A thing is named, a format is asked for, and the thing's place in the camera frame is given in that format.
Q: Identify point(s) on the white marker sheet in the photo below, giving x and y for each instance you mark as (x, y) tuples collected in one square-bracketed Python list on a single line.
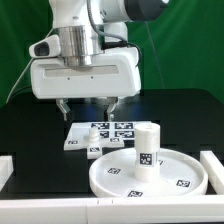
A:
[(125, 130)]

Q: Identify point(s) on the white cross-shaped table base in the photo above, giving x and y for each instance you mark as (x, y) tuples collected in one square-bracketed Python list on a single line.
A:
[(92, 140)]

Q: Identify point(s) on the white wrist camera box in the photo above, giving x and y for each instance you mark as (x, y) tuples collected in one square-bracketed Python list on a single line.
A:
[(46, 48)]

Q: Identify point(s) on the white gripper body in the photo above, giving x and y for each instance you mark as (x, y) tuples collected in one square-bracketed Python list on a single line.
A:
[(112, 74)]

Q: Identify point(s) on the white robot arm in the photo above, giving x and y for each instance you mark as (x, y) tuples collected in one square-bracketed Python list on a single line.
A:
[(90, 56)]

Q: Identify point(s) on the white U-shaped border frame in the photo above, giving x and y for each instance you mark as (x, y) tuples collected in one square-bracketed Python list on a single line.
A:
[(65, 207)]

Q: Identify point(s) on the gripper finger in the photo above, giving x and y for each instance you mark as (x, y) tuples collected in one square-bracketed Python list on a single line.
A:
[(63, 107), (112, 103)]

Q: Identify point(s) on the white round table top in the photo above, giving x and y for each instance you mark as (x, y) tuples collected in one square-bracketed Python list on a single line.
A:
[(123, 173)]

